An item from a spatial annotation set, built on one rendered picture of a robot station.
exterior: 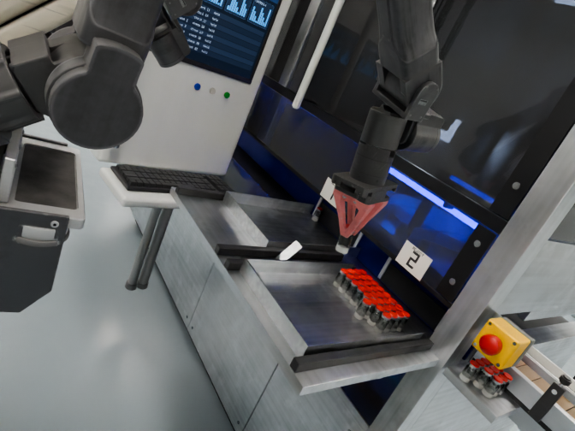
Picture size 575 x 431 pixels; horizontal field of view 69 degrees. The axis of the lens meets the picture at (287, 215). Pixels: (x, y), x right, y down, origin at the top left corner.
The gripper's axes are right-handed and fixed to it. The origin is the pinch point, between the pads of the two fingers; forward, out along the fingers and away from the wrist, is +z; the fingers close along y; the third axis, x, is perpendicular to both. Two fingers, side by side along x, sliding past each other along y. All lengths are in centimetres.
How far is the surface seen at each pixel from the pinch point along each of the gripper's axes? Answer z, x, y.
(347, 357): 23.7, -6.3, 3.4
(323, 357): 22.7, -3.9, -1.8
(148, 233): 58, 101, 34
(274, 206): 22, 47, 40
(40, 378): 102, 90, -9
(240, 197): 19, 51, 28
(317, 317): 24.7, 5.0, 9.1
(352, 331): 25.9, -1.2, 14.0
